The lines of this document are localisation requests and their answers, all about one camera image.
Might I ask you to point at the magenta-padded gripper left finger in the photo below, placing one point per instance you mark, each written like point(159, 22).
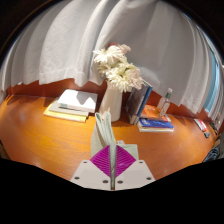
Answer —
point(90, 175)

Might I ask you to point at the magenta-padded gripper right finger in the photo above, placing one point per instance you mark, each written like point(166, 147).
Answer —
point(133, 175)

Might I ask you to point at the pale green towel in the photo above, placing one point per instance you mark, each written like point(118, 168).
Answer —
point(101, 133)

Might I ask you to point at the blue flat book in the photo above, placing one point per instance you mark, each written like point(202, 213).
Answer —
point(155, 124)

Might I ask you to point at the flat yellow book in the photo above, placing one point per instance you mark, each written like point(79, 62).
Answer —
point(61, 116)

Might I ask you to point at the orange flat book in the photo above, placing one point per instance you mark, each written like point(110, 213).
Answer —
point(151, 112)

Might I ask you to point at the thin pale grey book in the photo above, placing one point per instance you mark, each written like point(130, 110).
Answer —
point(63, 110)

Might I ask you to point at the dark grey upright book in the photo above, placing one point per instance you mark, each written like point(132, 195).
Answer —
point(134, 101)

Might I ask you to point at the white ceramic vase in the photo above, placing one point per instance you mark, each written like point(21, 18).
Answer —
point(111, 103)

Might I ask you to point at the blue upright book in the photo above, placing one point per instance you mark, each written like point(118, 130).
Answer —
point(144, 100)

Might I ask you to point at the thick white book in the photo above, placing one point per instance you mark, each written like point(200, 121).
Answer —
point(78, 100)

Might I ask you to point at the clear bottle, green cap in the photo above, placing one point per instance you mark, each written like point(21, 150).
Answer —
point(164, 105)

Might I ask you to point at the black bag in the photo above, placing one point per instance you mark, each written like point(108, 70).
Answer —
point(211, 156)

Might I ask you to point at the small dark object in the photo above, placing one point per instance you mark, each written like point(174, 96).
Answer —
point(207, 134)

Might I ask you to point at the red and white packet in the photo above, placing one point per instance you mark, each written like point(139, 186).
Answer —
point(200, 124)

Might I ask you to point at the white flower bouquet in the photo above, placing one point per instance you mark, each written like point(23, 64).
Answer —
point(116, 68)

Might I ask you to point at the white pleated curtain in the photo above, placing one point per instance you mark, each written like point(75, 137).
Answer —
point(66, 40)

